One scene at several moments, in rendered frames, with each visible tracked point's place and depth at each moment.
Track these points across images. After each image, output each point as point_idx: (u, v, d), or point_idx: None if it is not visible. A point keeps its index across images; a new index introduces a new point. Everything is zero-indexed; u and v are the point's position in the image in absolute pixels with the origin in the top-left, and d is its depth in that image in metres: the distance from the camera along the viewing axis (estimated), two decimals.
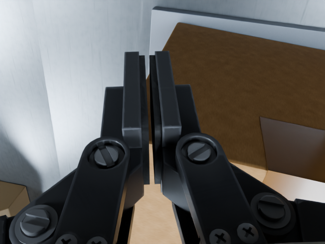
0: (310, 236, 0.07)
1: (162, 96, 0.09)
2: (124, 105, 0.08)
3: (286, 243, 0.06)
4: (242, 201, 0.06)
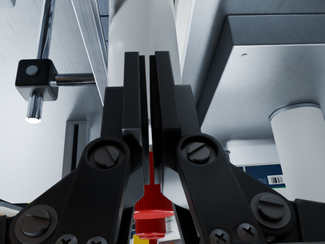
0: (310, 236, 0.07)
1: (162, 96, 0.09)
2: (124, 105, 0.08)
3: (286, 243, 0.06)
4: (242, 201, 0.06)
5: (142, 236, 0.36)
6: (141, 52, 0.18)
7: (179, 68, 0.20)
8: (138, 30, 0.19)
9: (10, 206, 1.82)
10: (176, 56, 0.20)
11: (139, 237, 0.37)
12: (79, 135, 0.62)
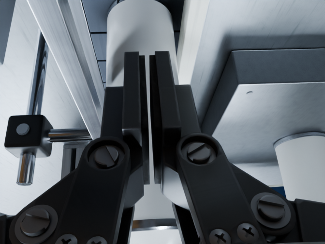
0: (310, 236, 0.07)
1: (162, 96, 0.09)
2: (124, 105, 0.08)
3: (286, 243, 0.06)
4: (242, 201, 0.06)
5: None
6: None
7: None
8: None
9: (8, 216, 1.80)
10: None
11: None
12: (77, 160, 0.60)
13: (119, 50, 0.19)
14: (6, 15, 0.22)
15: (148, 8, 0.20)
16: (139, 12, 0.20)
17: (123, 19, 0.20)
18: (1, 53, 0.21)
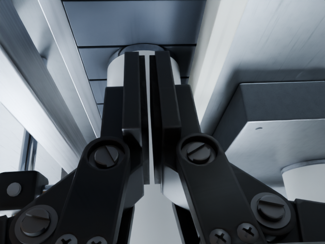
0: (310, 236, 0.07)
1: (162, 96, 0.09)
2: (124, 105, 0.08)
3: (286, 243, 0.06)
4: (242, 201, 0.06)
5: None
6: (147, 221, 0.14)
7: None
8: None
9: None
10: None
11: None
12: None
13: None
14: None
15: None
16: None
17: None
18: None
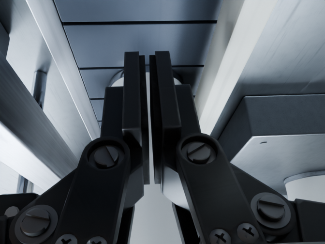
0: (310, 236, 0.07)
1: (162, 96, 0.09)
2: (124, 105, 0.08)
3: (286, 243, 0.06)
4: (242, 201, 0.06)
5: None
6: None
7: None
8: (147, 220, 0.14)
9: None
10: None
11: None
12: None
13: None
14: None
15: None
16: (147, 92, 0.17)
17: None
18: None
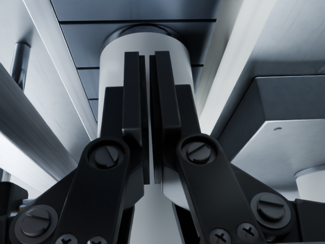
0: (310, 236, 0.07)
1: (162, 96, 0.09)
2: (124, 105, 0.08)
3: (286, 243, 0.06)
4: (242, 201, 0.06)
5: None
6: None
7: None
8: (145, 212, 0.11)
9: None
10: None
11: None
12: None
13: None
14: None
15: (157, 48, 0.14)
16: (145, 55, 0.14)
17: (121, 64, 0.14)
18: None
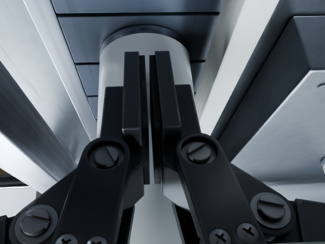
0: (310, 236, 0.07)
1: (162, 96, 0.09)
2: (124, 105, 0.08)
3: (286, 243, 0.06)
4: (242, 201, 0.06)
5: None
6: None
7: None
8: (145, 213, 0.11)
9: None
10: None
11: None
12: None
13: None
14: None
15: (157, 49, 0.14)
16: (145, 56, 0.14)
17: (121, 64, 0.14)
18: None
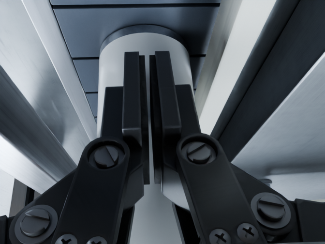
0: (310, 236, 0.07)
1: (162, 96, 0.09)
2: (124, 105, 0.08)
3: (286, 243, 0.06)
4: (242, 201, 0.06)
5: None
6: None
7: None
8: (145, 212, 0.11)
9: None
10: None
11: None
12: None
13: None
14: None
15: (157, 48, 0.14)
16: (145, 55, 0.14)
17: (121, 64, 0.14)
18: None
